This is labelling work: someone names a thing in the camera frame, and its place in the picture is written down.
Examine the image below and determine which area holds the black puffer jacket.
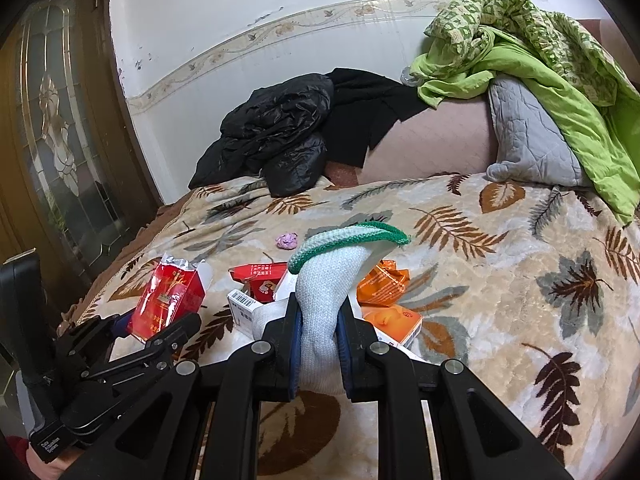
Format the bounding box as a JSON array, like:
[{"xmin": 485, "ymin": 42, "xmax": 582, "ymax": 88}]
[{"xmin": 189, "ymin": 74, "xmax": 335, "ymax": 198}]

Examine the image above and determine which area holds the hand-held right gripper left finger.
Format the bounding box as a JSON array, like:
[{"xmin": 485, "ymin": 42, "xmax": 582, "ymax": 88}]
[{"xmin": 62, "ymin": 294, "xmax": 303, "ymax": 480}]

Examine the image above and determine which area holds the orange cardboard box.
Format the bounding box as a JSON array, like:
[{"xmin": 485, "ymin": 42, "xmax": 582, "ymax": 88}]
[{"xmin": 360, "ymin": 304, "xmax": 423, "ymax": 351}]

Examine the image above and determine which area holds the grey quilted pillow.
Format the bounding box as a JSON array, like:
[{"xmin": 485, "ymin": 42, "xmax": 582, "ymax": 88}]
[{"xmin": 486, "ymin": 77, "xmax": 596, "ymax": 188}]

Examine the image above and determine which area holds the orange foil packet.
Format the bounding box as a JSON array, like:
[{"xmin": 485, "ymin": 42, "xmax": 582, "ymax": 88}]
[{"xmin": 356, "ymin": 258, "xmax": 411, "ymax": 307}]

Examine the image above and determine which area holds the red cigarette pack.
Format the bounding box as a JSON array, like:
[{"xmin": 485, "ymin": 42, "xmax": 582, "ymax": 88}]
[{"xmin": 126, "ymin": 255, "xmax": 216, "ymax": 343}]

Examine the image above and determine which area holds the black cloth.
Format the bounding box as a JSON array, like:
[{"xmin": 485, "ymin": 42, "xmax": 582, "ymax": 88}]
[{"xmin": 320, "ymin": 67, "xmax": 426, "ymax": 168}]

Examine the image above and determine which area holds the red snack wrapper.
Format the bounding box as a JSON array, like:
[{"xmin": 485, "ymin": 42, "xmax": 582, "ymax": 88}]
[{"xmin": 229, "ymin": 262, "xmax": 291, "ymax": 306}]

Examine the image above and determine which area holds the leaf printed blanket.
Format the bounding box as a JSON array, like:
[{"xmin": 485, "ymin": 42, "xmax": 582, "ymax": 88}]
[{"xmin": 70, "ymin": 170, "xmax": 640, "ymax": 480}]

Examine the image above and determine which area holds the small white barcode box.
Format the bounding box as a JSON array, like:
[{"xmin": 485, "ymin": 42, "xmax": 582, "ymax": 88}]
[{"xmin": 227, "ymin": 287, "xmax": 276, "ymax": 338}]

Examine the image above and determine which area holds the wooden door with glass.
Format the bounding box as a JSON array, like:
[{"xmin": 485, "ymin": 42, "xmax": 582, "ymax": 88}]
[{"xmin": 0, "ymin": 0, "xmax": 166, "ymax": 366}]

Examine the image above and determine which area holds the person's left forearm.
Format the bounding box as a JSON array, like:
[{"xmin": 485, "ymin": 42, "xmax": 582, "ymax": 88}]
[{"xmin": 0, "ymin": 435, "xmax": 83, "ymax": 480}]

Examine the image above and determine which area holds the green patterned quilt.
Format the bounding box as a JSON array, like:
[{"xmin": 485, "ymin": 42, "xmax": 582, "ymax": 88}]
[{"xmin": 410, "ymin": 0, "xmax": 640, "ymax": 226}]

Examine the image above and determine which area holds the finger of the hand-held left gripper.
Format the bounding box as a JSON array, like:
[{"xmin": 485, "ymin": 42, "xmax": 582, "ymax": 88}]
[
  {"xmin": 89, "ymin": 312, "xmax": 203, "ymax": 392},
  {"xmin": 102, "ymin": 311, "xmax": 135, "ymax": 343}
]

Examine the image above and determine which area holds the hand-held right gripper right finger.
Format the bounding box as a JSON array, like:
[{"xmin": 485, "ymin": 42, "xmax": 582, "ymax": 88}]
[{"xmin": 336, "ymin": 300, "xmax": 576, "ymax": 480}]

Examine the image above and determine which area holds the pink sofa backrest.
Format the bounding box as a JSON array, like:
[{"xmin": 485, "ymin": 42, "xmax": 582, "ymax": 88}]
[{"xmin": 322, "ymin": 17, "xmax": 640, "ymax": 186}]

